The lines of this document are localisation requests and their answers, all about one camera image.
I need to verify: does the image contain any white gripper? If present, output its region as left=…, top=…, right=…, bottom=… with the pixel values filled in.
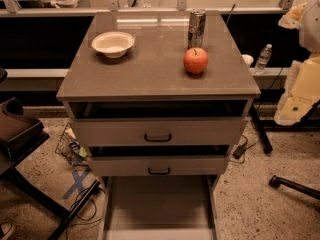
left=274, top=2, right=320, bottom=126

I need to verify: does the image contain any red apple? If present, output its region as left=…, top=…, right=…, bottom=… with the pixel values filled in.
left=183, top=47, right=208, bottom=75

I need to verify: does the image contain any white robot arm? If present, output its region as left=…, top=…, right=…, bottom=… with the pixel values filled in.
left=274, top=0, right=320, bottom=126

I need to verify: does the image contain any top grey drawer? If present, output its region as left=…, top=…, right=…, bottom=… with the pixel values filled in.
left=70, top=118, right=247, bottom=147

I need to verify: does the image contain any grey drawer cabinet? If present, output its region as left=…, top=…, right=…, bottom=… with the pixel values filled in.
left=55, top=10, right=262, bottom=178

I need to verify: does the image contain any middle grey drawer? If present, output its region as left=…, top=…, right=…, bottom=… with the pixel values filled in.
left=88, top=156, right=228, bottom=176

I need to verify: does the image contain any open bottom grey drawer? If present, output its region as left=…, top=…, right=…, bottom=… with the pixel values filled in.
left=98, top=176, right=219, bottom=240

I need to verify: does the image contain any clear plastic water bottle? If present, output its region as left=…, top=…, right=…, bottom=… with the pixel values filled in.
left=254, top=44, right=272, bottom=75

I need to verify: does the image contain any white paper cup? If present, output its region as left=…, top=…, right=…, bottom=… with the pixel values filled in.
left=242, top=54, right=254, bottom=67

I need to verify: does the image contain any black table leg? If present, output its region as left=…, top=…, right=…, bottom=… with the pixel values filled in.
left=249, top=106, right=273, bottom=154

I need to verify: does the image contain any black power adapter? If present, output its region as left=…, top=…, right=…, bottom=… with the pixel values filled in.
left=233, top=145, right=246, bottom=159

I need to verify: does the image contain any silver drink can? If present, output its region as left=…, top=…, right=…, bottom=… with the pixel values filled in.
left=188, top=9, right=206, bottom=48

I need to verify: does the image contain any black chair leg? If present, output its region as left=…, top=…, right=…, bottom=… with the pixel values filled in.
left=269, top=175, right=320, bottom=200

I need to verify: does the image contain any white paper bowl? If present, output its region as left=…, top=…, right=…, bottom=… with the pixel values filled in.
left=91, top=32, right=135, bottom=58

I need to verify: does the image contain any blue tape cross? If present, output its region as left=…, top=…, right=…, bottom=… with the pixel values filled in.
left=63, top=170, right=89, bottom=200

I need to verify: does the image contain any wire basket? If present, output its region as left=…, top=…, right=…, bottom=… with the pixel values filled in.
left=55, top=124, right=88, bottom=168

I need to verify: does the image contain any black floor cable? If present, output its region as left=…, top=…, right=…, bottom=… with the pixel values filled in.
left=64, top=186, right=103, bottom=240

